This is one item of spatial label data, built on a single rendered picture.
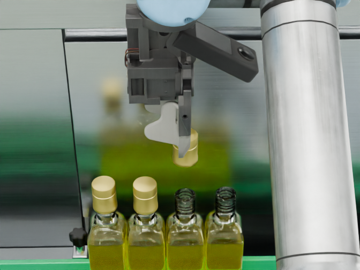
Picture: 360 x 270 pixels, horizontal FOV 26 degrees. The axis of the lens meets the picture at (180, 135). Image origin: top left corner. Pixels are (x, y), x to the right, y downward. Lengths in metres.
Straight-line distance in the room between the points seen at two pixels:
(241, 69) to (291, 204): 0.31
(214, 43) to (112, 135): 0.31
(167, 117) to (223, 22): 0.18
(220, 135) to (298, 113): 0.50
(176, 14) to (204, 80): 0.39
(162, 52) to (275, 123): 0.26
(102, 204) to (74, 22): 0.26
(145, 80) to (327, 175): 0.33
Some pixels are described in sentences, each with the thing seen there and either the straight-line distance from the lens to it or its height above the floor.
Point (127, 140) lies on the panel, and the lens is 1.21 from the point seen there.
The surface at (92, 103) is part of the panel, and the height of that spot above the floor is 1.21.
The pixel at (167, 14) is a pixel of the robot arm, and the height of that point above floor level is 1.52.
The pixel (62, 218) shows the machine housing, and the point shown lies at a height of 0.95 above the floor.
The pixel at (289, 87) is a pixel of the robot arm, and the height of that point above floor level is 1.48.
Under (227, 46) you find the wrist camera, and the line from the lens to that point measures 0.97.
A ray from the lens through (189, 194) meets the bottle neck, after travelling 1.12.
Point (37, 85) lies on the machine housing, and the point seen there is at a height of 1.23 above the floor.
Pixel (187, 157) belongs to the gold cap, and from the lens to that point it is 1.05.
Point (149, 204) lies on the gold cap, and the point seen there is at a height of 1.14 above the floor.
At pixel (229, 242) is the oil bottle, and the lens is 1.15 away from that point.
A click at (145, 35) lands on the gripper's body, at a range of 0.94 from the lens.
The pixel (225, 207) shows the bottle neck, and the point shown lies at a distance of 1.12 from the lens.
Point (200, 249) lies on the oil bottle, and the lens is 1.15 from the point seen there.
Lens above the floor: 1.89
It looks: 38 degrees down
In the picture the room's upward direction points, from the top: straight up
